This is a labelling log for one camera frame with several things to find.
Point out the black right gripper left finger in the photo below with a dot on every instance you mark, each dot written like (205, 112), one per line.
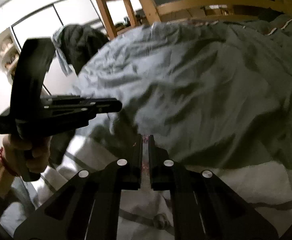
(87, 206)

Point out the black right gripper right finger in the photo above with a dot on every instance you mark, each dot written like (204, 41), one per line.
(203, 206)

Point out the left hand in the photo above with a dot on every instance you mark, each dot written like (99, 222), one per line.
(34, 155)

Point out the white striped pillow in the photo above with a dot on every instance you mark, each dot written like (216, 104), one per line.
(204, 207)

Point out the white corner shelf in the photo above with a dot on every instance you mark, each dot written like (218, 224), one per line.
(9, 53)

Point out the light blue denim garment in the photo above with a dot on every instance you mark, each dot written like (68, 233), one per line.
(56, 39)

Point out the black puffer jacket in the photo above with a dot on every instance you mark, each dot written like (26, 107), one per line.
(79, 43)

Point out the white sliding wardrobe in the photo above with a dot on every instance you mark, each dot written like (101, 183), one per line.
(45, 21)

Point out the grey duvet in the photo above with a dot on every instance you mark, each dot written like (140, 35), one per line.
(216, 95)

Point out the wooden ladder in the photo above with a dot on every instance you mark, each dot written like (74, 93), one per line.
(114, 11)

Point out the wooden bed frame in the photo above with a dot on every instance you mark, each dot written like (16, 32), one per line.
(155, 13)

